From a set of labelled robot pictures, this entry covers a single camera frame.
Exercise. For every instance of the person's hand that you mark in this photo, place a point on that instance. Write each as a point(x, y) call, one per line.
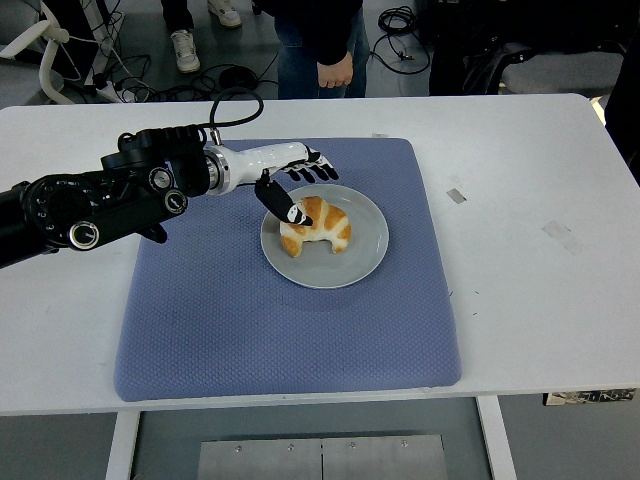
point(336, 72)

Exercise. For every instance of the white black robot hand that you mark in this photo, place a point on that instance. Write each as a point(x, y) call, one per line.
point(260, 160)

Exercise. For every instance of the croissant bread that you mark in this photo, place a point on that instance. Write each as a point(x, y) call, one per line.
point(330, 225)

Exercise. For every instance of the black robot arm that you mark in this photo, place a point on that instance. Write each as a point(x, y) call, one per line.
point(100, 205)

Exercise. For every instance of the pale grey round plate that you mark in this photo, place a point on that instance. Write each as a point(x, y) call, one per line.
point(362, 245)

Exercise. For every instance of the grey metal plate with screws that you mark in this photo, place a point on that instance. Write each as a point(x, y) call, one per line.
point(260, 462)

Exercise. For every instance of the person in blue jeans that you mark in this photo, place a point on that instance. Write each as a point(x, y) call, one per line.
point(310, 30)

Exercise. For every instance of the white power strip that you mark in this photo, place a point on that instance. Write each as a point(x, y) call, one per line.
point(112, 90)

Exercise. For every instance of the grey tape piece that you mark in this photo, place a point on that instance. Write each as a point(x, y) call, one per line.
point(456, 195)

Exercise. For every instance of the blue quilted mat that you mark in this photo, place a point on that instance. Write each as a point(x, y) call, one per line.
point(280, 340)

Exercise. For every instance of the grey cushioned chair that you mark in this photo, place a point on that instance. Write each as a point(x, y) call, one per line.
point(560, 72)

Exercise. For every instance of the white table leg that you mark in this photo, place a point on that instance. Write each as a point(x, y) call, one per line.
point(496, 440)
point(122, 445)

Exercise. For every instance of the black white label sticker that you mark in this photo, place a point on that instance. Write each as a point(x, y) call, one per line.
point(590, 397)

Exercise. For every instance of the white office chair frame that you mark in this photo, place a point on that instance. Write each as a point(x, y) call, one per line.
point(47, 70)

